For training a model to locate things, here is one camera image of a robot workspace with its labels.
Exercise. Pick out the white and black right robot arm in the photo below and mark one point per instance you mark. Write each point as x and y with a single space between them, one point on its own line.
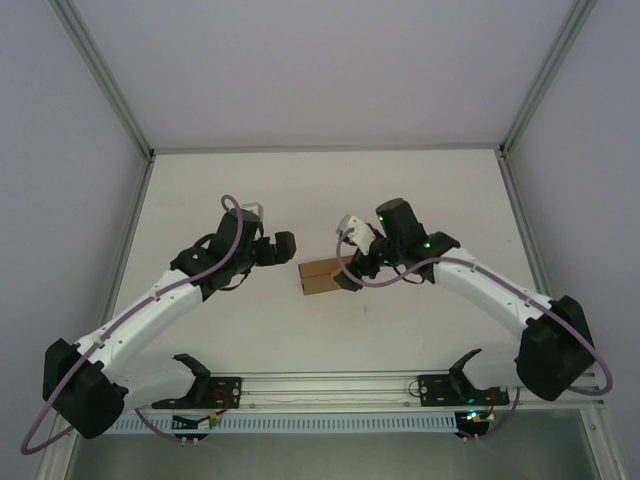
490 300

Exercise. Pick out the left connector with yellow plug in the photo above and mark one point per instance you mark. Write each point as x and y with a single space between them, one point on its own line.
202 422

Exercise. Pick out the aluminium frame bar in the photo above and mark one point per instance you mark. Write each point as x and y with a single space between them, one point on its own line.
605 450
52 465

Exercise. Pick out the aluminium lower left frame bar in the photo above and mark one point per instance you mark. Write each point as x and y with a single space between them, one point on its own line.
52 465

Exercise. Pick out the right connector with green light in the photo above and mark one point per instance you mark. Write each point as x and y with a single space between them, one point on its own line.
472 417

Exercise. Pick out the aluminium frame post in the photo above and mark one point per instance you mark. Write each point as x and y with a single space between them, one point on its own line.
100 75
545 75

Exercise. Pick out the aluminium right frame post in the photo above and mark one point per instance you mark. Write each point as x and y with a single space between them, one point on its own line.
545 75

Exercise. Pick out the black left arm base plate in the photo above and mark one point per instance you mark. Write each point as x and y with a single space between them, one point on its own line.
229 386

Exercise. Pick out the brown cardboard paper box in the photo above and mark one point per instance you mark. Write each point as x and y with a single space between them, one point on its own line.
317 280

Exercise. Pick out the aluminium mounting beam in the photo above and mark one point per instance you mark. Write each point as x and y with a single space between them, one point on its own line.
325 387

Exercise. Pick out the aluminium lower right frame bar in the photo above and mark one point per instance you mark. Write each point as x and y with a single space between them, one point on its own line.
605 450

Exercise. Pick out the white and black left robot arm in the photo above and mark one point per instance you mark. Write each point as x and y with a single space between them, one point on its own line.
145 315

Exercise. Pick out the aluminium left table rail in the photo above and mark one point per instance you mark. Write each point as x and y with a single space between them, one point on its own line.
137 210

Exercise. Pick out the aluminium table rail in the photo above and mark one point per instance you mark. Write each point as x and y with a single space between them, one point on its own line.
137 210
521 210
325 148

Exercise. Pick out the aluminium left frame post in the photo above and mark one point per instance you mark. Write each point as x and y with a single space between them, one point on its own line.
100 75

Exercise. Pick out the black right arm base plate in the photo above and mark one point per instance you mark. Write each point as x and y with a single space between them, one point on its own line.
435 390

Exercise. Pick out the aluminium rear table rail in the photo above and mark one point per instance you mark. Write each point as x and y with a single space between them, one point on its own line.
325 148

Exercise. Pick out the grey metal sheet panel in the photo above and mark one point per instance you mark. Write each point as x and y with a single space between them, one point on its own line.
325 460

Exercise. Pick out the aluminium right table rail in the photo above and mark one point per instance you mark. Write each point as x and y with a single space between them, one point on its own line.
521 210

